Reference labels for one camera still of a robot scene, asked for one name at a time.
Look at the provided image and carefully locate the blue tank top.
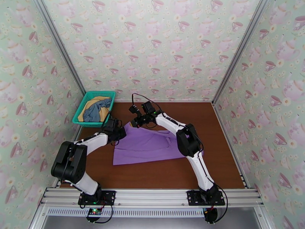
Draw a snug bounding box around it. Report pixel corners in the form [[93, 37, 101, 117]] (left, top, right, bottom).
[[83, 98, 112, 123]]

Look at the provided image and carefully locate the purple shirt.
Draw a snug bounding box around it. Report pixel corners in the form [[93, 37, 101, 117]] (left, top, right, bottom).
[[112, 121, 204, 166]]

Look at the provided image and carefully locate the tan yellow cloth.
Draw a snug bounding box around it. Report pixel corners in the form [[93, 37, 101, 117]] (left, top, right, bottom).
[[82, 96, 112, 123]]

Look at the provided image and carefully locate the teal plastic laundry basket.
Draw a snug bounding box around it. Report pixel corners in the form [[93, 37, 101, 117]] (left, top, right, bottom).
[[72, 90, 117, 128]]

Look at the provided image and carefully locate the aluminium back edge strip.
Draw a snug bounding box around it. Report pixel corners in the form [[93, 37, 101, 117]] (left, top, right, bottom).
[[116, 100, 213, 103]]

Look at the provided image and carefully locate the green lit circuit board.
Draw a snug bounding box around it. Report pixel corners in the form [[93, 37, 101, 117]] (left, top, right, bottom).
[[87, 208, 103, 218]]

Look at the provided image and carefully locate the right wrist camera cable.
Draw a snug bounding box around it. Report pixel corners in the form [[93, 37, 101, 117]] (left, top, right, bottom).
[[132, 93, 167, 117]]

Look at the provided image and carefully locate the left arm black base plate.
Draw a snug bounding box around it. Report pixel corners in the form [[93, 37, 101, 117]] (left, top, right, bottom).
[[78, 190, 117, 206]]

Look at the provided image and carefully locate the aluminium mounting rail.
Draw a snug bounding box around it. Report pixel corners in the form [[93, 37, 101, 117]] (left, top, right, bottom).
[[39, 187, 265, 208]]

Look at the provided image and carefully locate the left base black cable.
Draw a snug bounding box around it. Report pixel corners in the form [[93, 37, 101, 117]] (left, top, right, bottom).
[[80, 204, 114, 224]]

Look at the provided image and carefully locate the base black cable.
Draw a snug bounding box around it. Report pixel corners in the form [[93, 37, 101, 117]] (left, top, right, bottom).
[[80, 204, 114, 224], [214, 183, 229, 223]]

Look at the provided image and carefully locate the perforated white cable tray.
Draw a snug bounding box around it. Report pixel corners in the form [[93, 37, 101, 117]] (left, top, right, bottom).
[[46, 207, 206, 218]]

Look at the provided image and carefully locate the black circuit board mount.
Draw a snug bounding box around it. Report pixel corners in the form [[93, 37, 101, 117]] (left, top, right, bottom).
[[85, 215, 104, 224]]

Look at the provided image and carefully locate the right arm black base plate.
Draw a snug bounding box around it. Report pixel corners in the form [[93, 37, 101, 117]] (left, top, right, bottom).
[[186, 190, 226, 206]]

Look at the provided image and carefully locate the left aluminium frame post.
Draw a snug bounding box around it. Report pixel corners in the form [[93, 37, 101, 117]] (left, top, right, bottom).
[[32, 0, 87, 96]]

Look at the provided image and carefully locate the aluminium frame post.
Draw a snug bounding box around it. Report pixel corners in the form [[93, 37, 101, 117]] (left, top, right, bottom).
[[32, 0, 87, 96], [211, 0, 273, 105]]

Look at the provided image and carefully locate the black round mount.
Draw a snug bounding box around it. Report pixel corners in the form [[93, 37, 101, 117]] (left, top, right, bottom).
[[203, 208, 218, 224]]

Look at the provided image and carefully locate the right base black cable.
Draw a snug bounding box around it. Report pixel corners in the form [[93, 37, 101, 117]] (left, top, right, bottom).
[[214, 183, 229, 223]]

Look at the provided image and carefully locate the right aluminium frame post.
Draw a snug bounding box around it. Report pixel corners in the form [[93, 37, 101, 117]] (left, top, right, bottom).
[[211, 0, 273, 105]]

